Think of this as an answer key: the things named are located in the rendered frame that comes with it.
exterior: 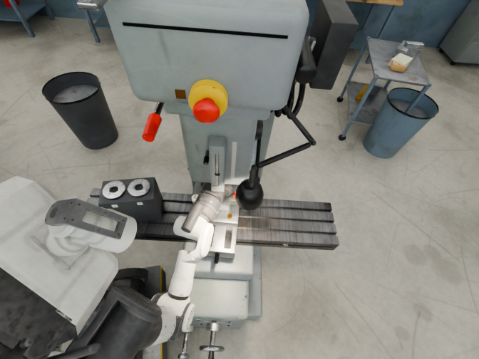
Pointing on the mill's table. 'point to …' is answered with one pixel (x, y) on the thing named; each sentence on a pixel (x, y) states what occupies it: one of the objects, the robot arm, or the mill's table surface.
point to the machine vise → (225, 234)
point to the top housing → (210, 47)
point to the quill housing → (232, 163)
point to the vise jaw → (226, 219)
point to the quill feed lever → (258, 145)
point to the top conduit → (306, 64)
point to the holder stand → (133, 198)
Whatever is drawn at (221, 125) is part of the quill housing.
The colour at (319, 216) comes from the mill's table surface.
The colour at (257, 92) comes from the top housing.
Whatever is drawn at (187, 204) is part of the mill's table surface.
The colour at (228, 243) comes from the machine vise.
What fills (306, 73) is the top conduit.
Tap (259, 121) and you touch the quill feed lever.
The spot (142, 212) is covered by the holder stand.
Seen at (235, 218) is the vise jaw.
